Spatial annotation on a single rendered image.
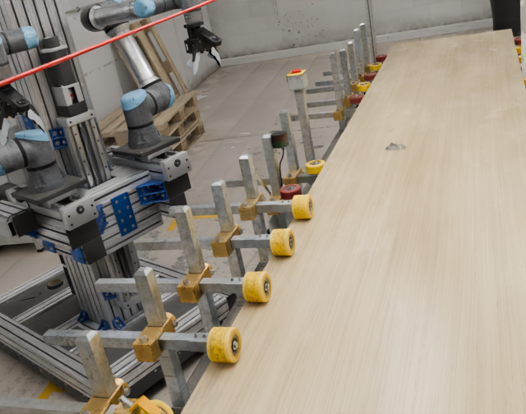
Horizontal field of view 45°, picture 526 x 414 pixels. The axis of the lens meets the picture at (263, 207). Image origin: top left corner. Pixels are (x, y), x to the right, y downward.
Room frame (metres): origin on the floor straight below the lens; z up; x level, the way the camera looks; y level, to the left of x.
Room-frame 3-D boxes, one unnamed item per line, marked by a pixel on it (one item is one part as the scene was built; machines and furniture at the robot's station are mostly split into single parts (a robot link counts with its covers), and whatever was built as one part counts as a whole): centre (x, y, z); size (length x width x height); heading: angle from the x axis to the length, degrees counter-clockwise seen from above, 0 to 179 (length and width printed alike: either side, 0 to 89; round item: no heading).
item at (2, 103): (2.07, 0.74, 1.46); 0.09 x 0.08 x 0.12; 43
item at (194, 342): (1.31, 0.38, 0.95); 0.50 x 0.04 x 0.04; 68
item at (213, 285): (1.55, 0.28, 0.95); 0.50 x 0.04 x 0.04; 68
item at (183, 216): (1.56, 0.21, 0.92); 0.03 x 0.03 x 0.48; 68
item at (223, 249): (1.77, 0.13, 0.95); 0.13 x 0.06 x 0.05; 158
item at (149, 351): (1.31, 0.32, 0.95); 0.13 x 0.06 x 0.05; 158
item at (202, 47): (2.64, 0.13, 1.46); 0.09 x 0.08 x 0.12; 43
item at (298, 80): (2.73, -0.26, 1.18); 0.07 x 0.07 x 0.08; 68
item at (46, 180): (2.40, 0.82, 1.09); 0.15 x 0.15 x 0.10
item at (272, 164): (2.26, -0.07, 0.87); 0.03 x 0.03 x 0.48; 68
